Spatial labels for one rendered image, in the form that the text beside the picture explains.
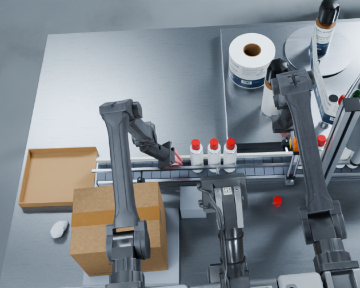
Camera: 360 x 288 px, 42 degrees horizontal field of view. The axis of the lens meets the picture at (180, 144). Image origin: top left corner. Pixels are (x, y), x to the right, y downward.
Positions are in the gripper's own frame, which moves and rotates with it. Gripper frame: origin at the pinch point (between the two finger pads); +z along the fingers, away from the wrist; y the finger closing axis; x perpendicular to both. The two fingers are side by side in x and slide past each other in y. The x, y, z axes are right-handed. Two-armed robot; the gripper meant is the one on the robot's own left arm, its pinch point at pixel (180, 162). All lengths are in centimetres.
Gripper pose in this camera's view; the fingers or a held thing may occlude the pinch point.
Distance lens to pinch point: 188.4
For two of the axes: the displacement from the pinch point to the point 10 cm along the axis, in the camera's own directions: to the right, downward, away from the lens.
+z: 6.9, 3.7, 6.2
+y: -0.1, -8.6, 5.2
